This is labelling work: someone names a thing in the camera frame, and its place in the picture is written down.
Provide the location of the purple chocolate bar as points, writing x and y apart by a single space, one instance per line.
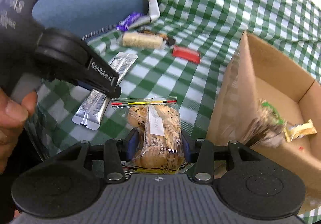
129 20

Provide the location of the green checkered cloth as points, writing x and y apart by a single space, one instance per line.
213 27

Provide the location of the yellow wafer bar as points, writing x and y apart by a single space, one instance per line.
298 131

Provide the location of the red snack packet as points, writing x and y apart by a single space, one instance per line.
186 54

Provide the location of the person left hand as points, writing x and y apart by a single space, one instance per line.
13 117

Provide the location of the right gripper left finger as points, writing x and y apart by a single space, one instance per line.
114 152

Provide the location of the black chocolate bar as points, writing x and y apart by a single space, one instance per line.
169 41

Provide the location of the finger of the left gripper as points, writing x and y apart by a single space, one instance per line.
113 93

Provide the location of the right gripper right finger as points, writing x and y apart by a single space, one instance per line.
200 153

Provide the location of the puffed rice bar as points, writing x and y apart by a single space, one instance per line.
135 39

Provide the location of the cardboard box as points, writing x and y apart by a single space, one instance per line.
257 75

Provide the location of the clear bag of cookies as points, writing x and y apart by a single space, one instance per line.
159 147

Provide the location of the bag of peanuts green label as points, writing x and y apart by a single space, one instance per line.
265 126

